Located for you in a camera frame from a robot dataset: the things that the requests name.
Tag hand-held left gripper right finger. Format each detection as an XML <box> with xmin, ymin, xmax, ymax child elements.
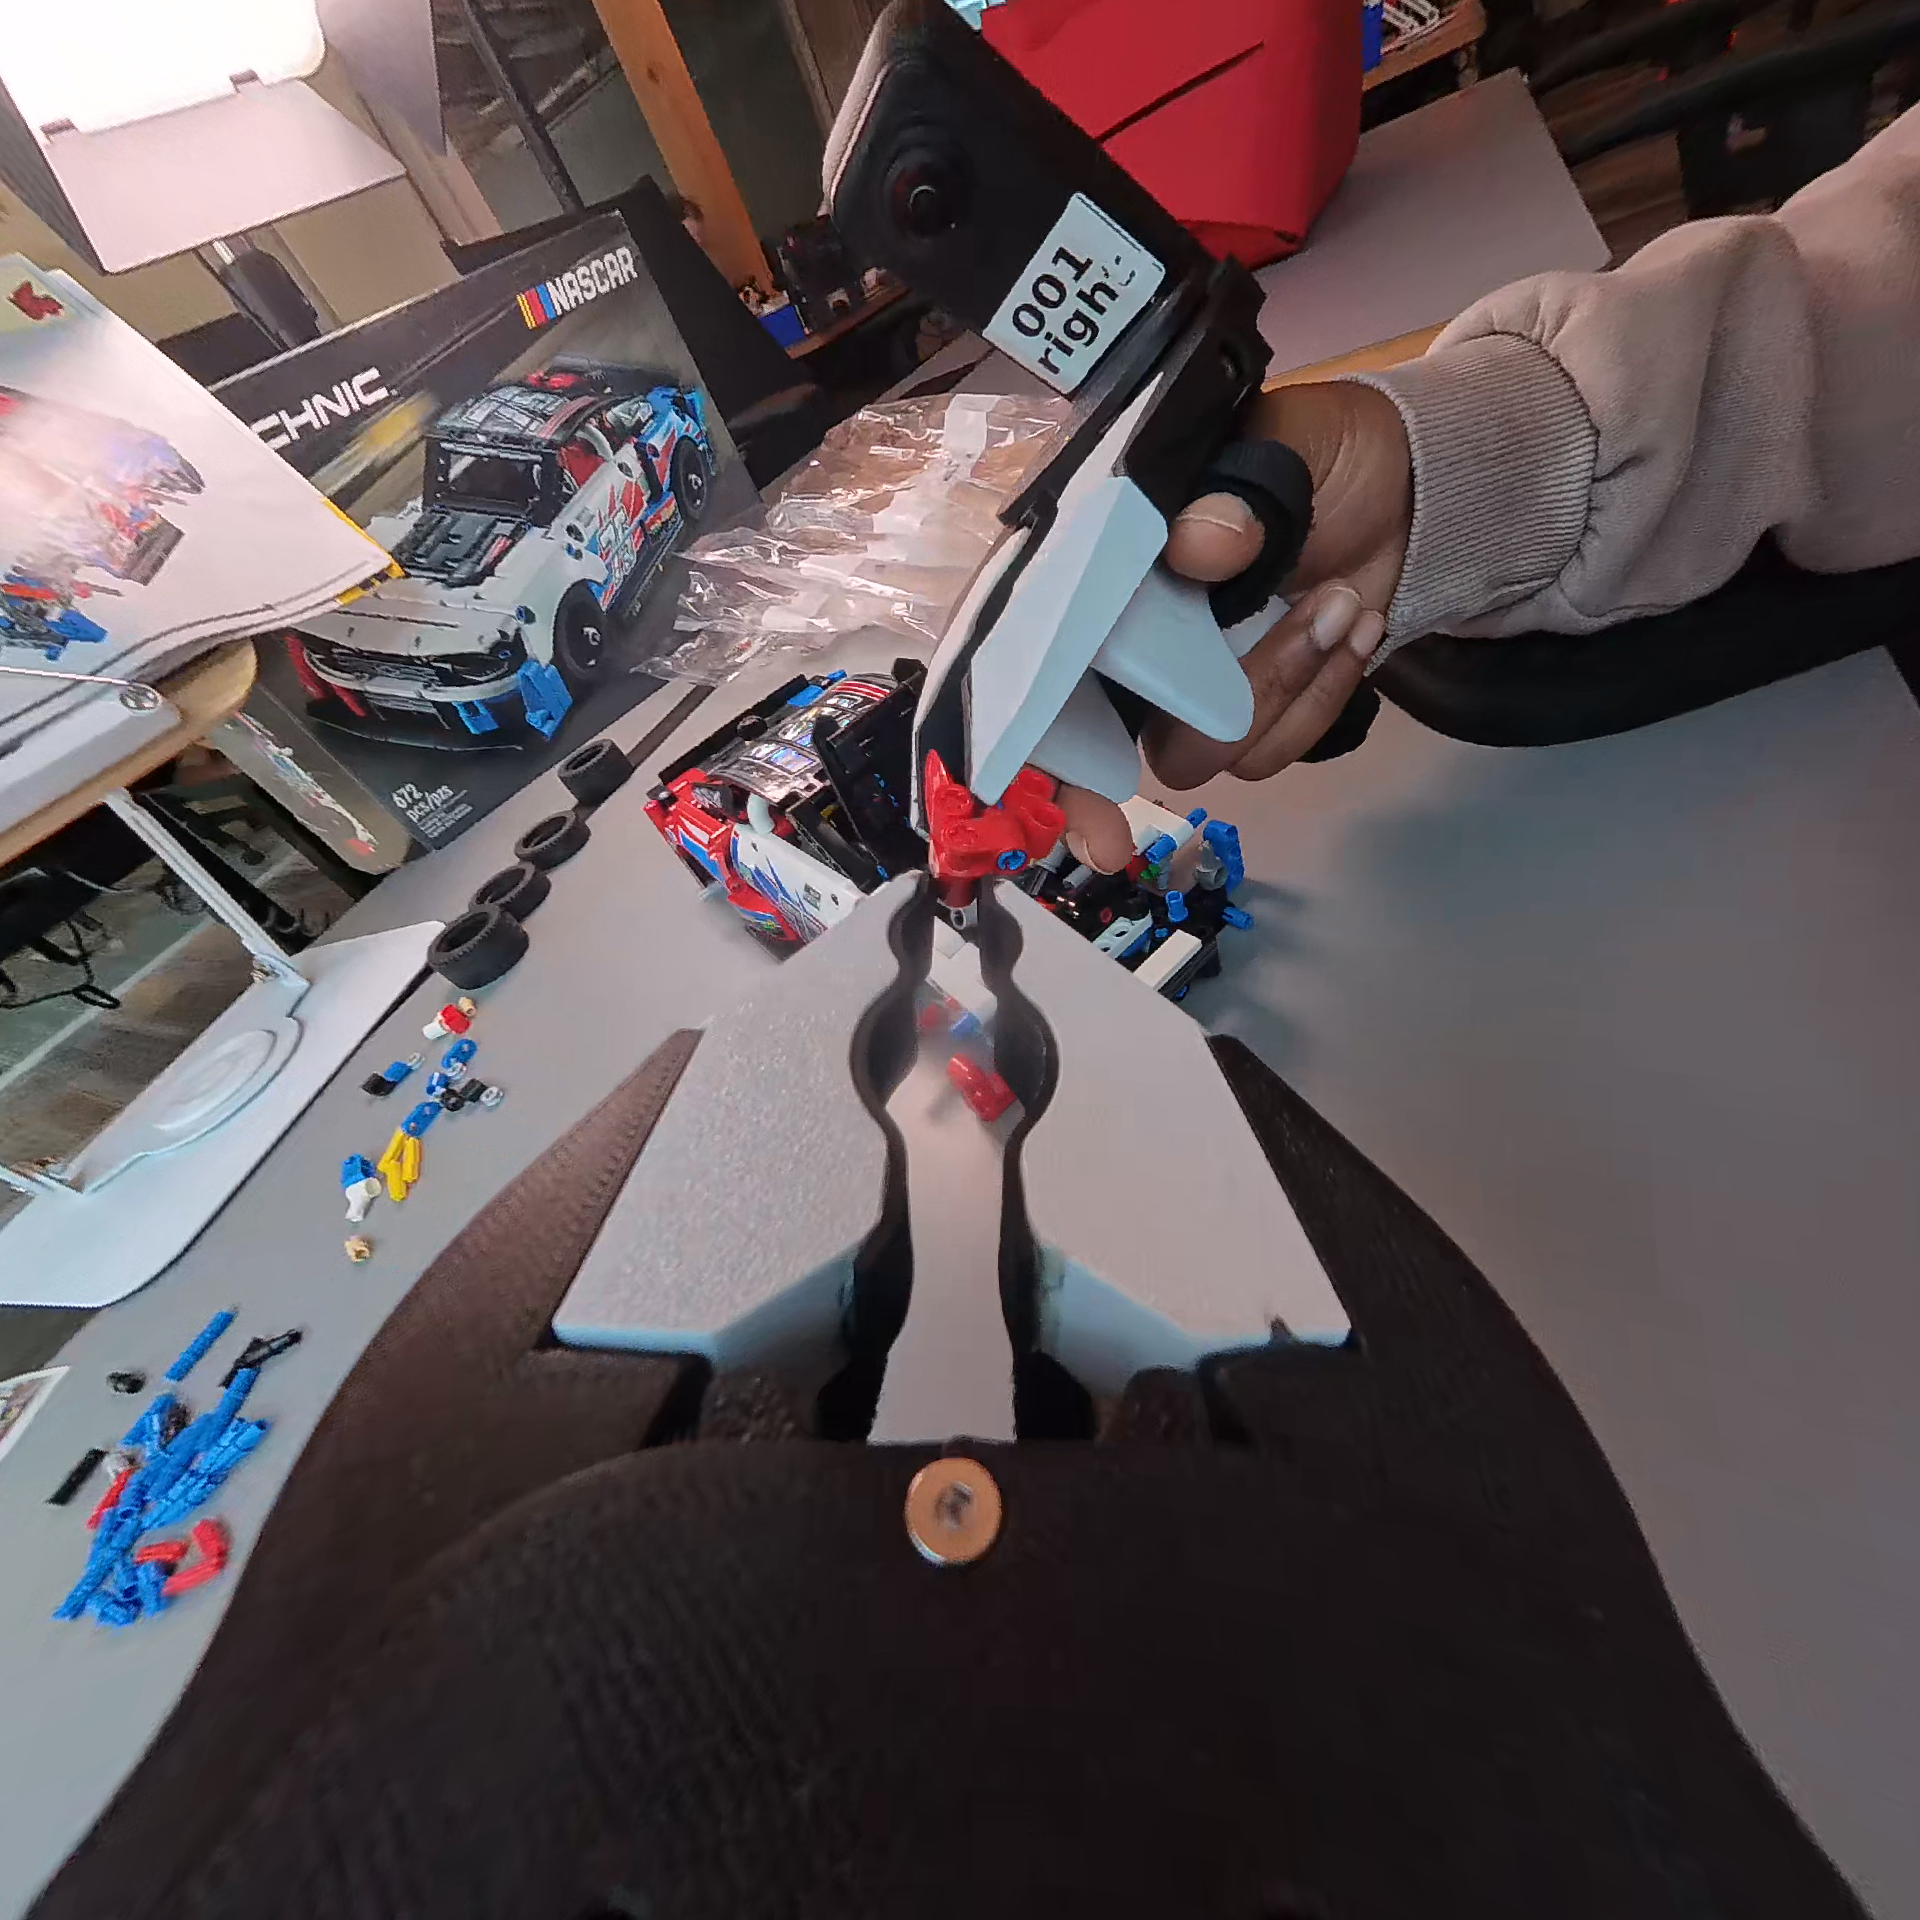
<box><xmin>975</xmin><ymin>882</ymin><xmax>1355</xmax><ymax>1446</ymax></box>

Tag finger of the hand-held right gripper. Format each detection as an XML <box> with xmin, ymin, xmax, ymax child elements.
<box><xmin>909</xmin><ymin>508</ymin><xmax>1038</xmax><ymax>842</ymax></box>
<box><xmin>957</xmin><ymin>365</ymin><xmax>1173</xmax><ymax>813</ymax></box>

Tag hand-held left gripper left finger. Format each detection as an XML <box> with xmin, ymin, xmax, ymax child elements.
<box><xmin>553</xmin><ymin>875</ymin><xmax>932</xmax><ymax>1435</ymax></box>

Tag red brick assembly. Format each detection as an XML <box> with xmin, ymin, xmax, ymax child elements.
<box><xmin>918</xmin><ymin>752</ymin><xmax>1067</xmax><ymax>918</ymax></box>

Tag toy brick race car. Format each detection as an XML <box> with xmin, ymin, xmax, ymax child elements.
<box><xmin>646</xmin><ymin>660</ymin><xmax>1254</xmax><ymax>1000</ymax></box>

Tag building instruction booklet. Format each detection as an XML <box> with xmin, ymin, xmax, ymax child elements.
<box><xmin>0</xmin><ymin>250</ymin><xmax>404</xmax><ymax>803</ymax></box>

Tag person's right forearm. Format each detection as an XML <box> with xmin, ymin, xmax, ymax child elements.
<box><xmin>1384</xmin><ymin>103</ymin><xmax>1920</xmax><ymax>662</ymax></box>

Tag person's right hand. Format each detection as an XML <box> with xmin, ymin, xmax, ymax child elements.
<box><xmin>1053</xmin><ymin>377</ymin><xmax>1423</xmax><ymax>877</ymax></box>

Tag red storage bin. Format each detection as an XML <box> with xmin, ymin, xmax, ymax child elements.
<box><xmin>984</xmin><ymin>0</ymin><xmax>1369</xmax><ymax>266</ymax></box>

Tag pile of clear plastic bags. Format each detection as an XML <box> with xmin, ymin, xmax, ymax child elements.
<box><xmin>631</xmin><ymin>392</ymin><xmax>1038</xmax><ymax>691</ymax></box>

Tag black flat strip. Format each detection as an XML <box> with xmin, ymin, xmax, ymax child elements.
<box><xmin>631</xmin><ymin>683</ymin><xmax>797</xmax><ymax>772</ymax></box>

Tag scattered small brick parts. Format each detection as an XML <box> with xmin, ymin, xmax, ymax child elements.
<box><xmin>336</xmin><ymin>993</ymin><xmax>502</xmax><ymax>1262</ymax></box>

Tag race car set box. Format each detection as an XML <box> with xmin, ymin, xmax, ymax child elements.
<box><xmin>203</xmin><ymin>177</ymin><xmax>824</xmax><ymax>871</ymax></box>

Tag black chair armrest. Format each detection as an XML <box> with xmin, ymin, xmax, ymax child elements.
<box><xmin>1373</xmin><ymin>538</ymin><xmax>1920</xmax><ymax>752</ymax></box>

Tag white book stand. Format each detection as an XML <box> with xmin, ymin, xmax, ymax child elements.
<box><xmin>0</xmin><ymin>645</ymin><xmax>450</xmax><ymax>1309</ymax></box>

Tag pile of blue brick pins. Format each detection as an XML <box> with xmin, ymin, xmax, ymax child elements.
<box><xmin>54</xmin><ymin>1309</ymin><xmax>309</xmax><ymax>1630</ymax></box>

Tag white lamp panel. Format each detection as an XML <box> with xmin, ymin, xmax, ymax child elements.
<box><xmin>0</xmin><ymin>0</ymin><xmax>450</xmax><ymax>275</ymax></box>

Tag wooden post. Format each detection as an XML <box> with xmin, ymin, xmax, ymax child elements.
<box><xmin>591</xmin><ymin>0</ymin><xmax>781</xmax><ymax>300</ymax></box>

